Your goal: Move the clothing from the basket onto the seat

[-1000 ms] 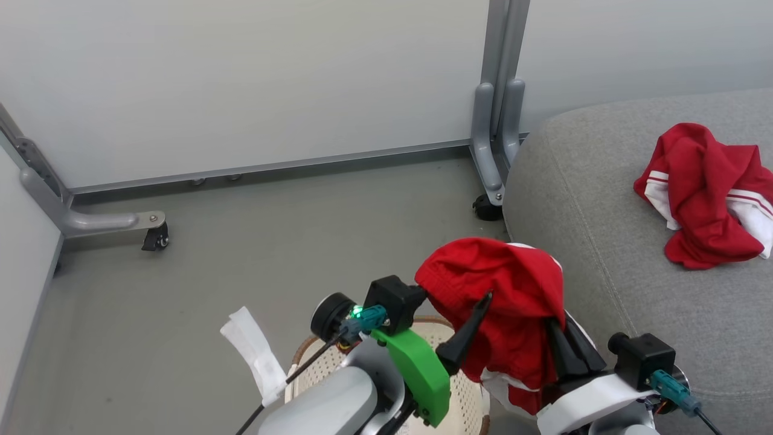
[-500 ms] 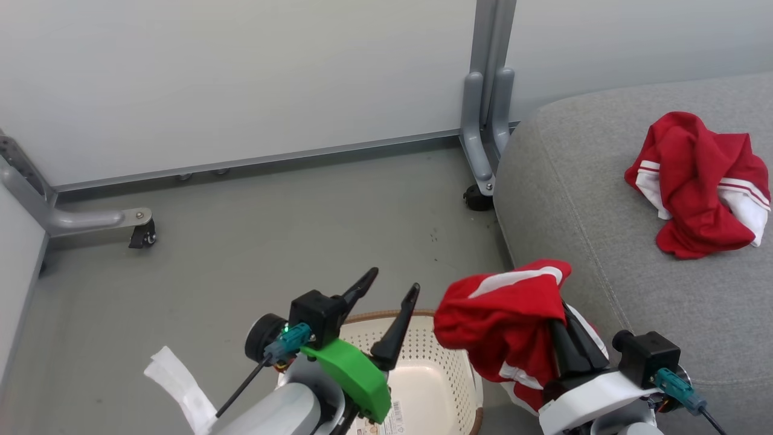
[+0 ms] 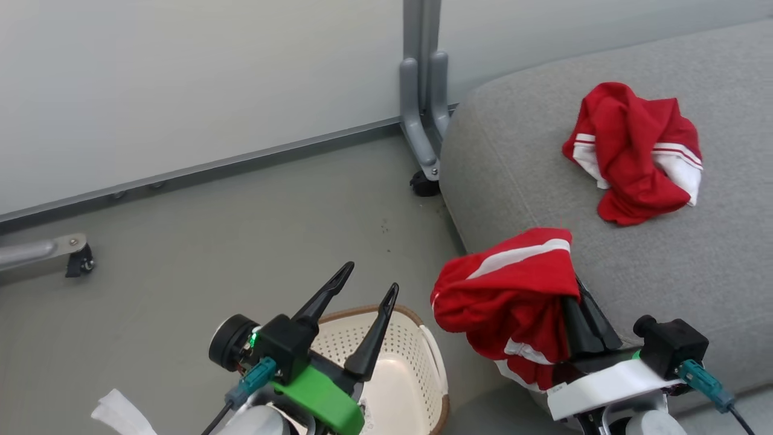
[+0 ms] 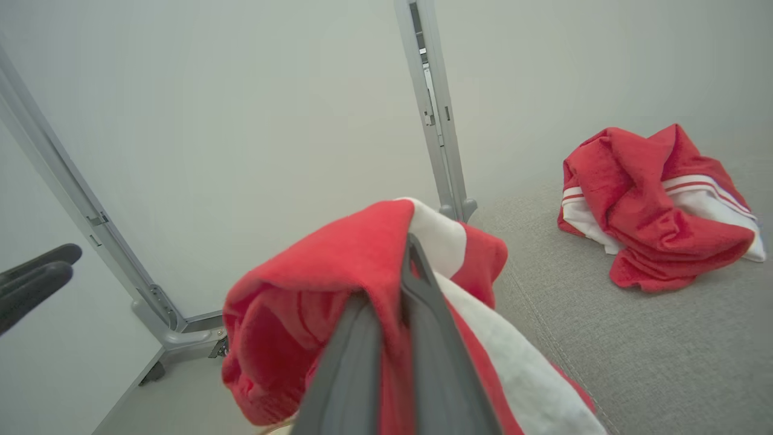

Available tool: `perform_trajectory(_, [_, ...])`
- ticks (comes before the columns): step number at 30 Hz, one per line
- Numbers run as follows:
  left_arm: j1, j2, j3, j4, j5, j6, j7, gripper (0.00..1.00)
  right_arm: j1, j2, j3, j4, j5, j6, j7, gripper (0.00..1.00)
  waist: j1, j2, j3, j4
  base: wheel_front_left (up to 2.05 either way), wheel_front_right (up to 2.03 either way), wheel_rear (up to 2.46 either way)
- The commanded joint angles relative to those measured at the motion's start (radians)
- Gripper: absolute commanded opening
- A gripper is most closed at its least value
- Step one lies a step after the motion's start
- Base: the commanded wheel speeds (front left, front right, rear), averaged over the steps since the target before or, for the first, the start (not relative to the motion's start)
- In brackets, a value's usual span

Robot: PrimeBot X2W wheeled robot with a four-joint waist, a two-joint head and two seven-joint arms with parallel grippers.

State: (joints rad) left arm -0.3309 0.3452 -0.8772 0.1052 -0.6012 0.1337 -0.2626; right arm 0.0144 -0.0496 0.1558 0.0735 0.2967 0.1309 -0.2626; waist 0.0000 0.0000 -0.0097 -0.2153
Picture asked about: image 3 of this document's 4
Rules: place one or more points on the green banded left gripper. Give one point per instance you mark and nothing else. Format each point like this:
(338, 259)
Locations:
(326, 402)

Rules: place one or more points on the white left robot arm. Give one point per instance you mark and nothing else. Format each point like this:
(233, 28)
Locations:
(256, 423)

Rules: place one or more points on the black caster wheel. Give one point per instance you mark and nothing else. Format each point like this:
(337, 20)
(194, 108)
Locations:
(424, 184)
(80, 261)

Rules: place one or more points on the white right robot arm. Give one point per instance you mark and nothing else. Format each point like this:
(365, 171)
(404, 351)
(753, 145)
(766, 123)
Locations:
(649, 424)

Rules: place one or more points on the grey partition post with foot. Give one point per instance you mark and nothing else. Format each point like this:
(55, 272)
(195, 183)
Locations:
(423, 90)
(36, 251)

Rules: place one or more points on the grey partition bottom rail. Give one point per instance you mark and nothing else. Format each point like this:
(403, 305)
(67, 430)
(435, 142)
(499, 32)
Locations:
(211, 166)

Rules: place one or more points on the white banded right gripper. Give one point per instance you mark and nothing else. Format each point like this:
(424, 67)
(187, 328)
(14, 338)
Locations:
(604, 383)

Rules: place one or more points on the cream perforated laundry basket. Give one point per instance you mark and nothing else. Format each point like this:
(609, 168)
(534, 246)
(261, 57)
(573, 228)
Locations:
(398, 368)

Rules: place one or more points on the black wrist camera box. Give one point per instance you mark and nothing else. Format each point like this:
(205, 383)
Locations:
(287, 344)
(673, 347)

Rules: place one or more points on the red garment with striped cuffs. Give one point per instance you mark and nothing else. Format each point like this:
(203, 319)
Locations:
(631, 151)

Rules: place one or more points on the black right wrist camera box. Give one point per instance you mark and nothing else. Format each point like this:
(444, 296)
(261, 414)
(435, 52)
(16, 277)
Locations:
(673, 347)

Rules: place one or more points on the red garment with white band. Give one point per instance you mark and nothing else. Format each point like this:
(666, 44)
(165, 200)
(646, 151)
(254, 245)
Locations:
(507, 290)

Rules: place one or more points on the white cloth strip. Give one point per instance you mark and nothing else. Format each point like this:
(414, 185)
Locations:
(121, 414)

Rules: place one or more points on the grey fabric sofa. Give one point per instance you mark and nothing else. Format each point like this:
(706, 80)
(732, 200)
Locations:
(664, 254)

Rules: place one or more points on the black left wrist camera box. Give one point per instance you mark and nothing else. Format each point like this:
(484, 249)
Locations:
(287, 344)

